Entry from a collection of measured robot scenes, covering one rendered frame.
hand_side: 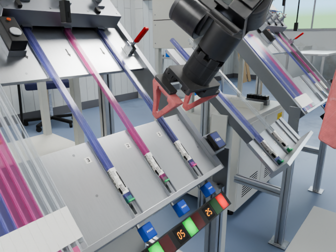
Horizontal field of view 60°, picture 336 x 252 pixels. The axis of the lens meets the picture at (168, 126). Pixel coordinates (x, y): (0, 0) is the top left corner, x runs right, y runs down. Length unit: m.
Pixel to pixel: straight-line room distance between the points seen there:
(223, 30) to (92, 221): 0.40
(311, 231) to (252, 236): 0.97
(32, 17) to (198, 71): 0.45
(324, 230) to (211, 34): 0.59
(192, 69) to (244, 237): 1.38
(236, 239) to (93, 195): 1.27
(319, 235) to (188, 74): 0.53
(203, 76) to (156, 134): 0.28
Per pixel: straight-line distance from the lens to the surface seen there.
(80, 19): 0.88
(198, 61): 0.51
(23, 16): 0.80
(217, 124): 1.02
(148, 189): 0.66
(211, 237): 0.97
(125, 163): 0.66
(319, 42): 7.66
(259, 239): 1.80
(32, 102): 4.29
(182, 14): 0.52
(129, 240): 1.14
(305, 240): 0.82
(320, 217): 0.92
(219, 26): 0.49
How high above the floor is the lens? 1.07
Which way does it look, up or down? 17 degrees down
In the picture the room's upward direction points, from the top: straight up
